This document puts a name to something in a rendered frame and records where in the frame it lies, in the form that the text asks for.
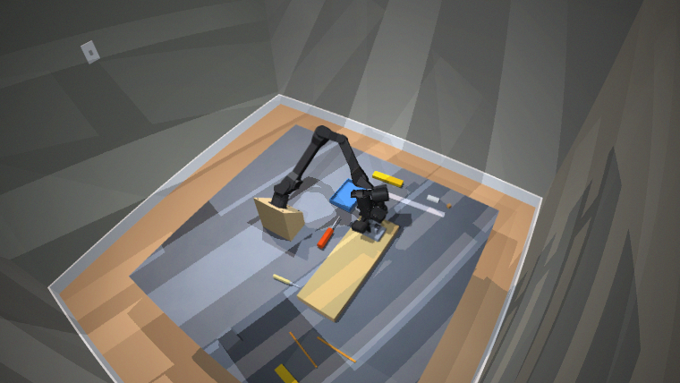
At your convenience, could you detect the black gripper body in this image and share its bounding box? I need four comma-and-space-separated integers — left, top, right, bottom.
351, 200, 386, 234

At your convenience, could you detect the yellow flat bar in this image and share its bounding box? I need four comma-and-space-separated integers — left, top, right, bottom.
275, 364, 298, 383
372, 171, 404, 188

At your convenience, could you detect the white flat bar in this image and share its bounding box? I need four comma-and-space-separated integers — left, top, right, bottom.
389, 193, 445, 217

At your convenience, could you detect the blue shallow tray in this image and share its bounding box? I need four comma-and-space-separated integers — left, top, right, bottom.
329, 178, 368, 212

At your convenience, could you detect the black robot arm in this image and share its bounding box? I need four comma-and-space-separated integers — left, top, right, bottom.
268, 125, 389, 224

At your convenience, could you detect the tan wooden floor panel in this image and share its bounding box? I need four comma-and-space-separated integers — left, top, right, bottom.
297, 220, 399, 323

